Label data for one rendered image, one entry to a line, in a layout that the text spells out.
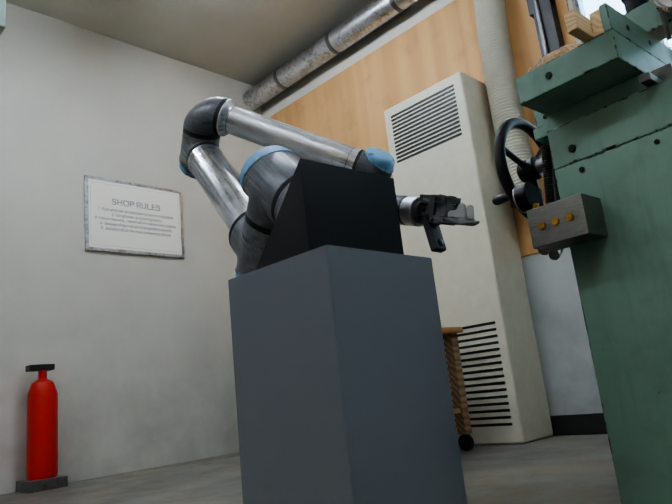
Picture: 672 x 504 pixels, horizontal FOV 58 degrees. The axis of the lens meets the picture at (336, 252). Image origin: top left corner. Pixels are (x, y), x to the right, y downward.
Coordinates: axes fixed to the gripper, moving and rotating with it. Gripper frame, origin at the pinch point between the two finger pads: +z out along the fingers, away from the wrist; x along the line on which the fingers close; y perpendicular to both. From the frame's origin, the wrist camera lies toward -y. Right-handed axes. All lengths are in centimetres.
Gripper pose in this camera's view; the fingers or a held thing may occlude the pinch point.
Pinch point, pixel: (474, 224)
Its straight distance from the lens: 167.1
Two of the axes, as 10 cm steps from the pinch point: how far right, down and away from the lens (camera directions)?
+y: 1.3, -9.9, -0.5
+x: 7.7, 0.7, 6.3
